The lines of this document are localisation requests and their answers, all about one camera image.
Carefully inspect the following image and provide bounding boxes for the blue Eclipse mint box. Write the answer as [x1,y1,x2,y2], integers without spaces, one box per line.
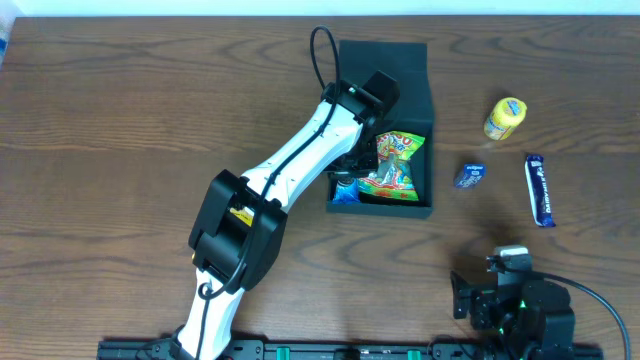
[453,164,487,189]

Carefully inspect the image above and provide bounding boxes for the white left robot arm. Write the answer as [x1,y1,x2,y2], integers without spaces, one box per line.
[170,71,399,359]

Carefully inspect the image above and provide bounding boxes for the yellow candy bottle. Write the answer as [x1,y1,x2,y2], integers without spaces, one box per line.
[483,97,527,141]

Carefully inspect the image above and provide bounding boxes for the green Haribo gummy candy bag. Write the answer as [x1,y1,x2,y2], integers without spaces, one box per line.
[358,131,425,202]

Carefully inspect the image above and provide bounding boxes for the black gift box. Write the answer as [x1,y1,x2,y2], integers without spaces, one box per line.
[326,40,435,219]

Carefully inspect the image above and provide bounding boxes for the blue Dairy Milk chocolate bar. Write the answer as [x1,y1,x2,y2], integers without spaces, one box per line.
[524,154,556,228]

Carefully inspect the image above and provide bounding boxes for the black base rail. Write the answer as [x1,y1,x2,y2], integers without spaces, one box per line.
[97,339,604,360]

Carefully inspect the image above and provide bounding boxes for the blue Oreo cookie pack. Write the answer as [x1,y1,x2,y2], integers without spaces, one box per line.
[332,177,360,205]

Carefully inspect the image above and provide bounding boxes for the yellow snack nut bag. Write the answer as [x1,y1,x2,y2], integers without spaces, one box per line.
[188,207,254,261]

